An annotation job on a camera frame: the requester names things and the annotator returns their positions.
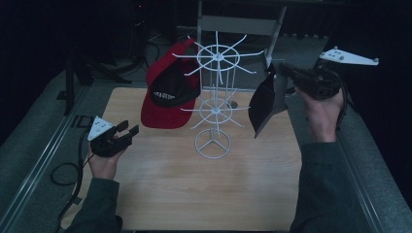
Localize white wire display rack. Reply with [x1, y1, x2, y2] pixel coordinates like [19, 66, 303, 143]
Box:
[171, 30, 265, 160]

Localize black floor cables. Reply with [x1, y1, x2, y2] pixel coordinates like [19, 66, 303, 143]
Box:
[142, 32, 163, 71]

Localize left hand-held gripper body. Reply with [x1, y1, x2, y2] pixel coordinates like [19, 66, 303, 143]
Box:
[86, 116, 130, 159]

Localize grey sun visor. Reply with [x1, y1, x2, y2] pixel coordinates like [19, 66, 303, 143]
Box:
[248, 62, 290, 139]

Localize person's right hand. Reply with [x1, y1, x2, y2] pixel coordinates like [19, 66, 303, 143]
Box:
[294, 86, 345, 144]

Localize metal floor rail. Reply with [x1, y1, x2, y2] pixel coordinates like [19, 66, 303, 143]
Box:
[0, 86, 92, 233]
[336, 110, 390, 233]

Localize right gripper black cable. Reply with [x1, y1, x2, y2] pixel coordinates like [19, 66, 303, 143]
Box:
[335, 71, 350, 131]

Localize red baseball cap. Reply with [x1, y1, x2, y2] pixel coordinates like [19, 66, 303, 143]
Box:
[140, 37, 202, 130]

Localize black rectangular floor frame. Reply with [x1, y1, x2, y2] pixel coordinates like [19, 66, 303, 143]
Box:
[70, 115, 95, 129]

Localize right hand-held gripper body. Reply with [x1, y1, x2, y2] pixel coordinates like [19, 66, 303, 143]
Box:
[292, 46, 380, 101]

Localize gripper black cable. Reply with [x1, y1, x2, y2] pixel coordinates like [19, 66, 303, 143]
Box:
[50, 128, 95, 227]
[335, 71, 350, 131]

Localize person's left hand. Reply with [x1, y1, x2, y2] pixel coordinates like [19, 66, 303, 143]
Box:
[86, 141, 126, 182]

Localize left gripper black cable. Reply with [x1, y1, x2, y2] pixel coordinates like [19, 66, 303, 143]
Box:
[50, 128, 95, 227]

